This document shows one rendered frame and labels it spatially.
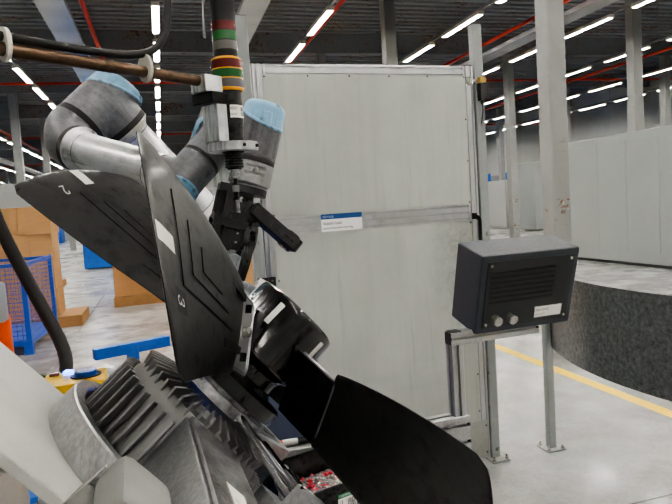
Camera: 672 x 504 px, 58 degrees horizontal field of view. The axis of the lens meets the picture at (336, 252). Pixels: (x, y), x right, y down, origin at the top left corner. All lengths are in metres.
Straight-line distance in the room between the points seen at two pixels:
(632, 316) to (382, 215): 1.14
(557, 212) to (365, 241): 4.94
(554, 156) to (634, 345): 5.07
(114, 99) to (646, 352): 2.09
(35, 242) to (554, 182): 6.54
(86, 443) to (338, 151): 2.26
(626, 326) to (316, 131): 1.54
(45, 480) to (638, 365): 2.34
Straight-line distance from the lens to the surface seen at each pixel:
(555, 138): 7.59
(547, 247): 1.46
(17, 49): 0.71
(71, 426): 0.72
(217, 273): 0.59
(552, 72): 7.68
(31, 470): 0.64
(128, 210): 0.85
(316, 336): 0.74
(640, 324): 2.64
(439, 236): 3.00
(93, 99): 1.43
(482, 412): 3.28
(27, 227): 8.74
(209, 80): 0.84
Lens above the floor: 1.36
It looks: 4 degrees down
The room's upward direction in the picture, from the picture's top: 4 degrees counter-clockwise
